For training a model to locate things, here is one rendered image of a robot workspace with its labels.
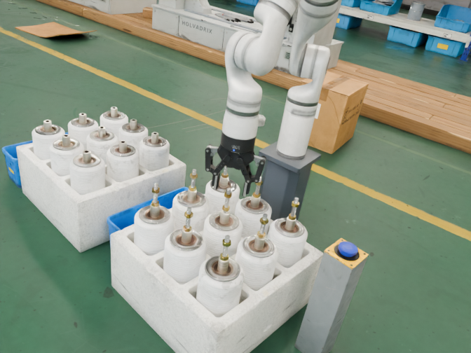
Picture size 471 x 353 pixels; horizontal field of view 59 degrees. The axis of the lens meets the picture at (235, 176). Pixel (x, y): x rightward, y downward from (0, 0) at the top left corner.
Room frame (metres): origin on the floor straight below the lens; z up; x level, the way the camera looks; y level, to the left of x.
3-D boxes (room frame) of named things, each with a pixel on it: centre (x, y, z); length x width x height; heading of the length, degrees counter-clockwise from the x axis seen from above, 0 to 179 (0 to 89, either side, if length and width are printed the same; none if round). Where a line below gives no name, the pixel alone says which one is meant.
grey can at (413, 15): (5.22, -1.75, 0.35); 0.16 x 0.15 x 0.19; 57
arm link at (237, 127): (0.85, 0.00, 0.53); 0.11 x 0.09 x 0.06; 172
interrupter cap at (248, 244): (0.76, -0.08, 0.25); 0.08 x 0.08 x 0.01
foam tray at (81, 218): (1.18, 0.44, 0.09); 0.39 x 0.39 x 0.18; 51
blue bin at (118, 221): (1.02, 0.21, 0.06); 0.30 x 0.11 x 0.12; 141
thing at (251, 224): (0.92, -0.06, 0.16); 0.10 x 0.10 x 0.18
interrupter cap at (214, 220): (0.83, 0.01, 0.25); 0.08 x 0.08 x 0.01
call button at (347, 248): (0.71, -0.26, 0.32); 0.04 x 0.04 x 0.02
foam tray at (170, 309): (0.83, 0.01, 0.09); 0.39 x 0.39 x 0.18; 51
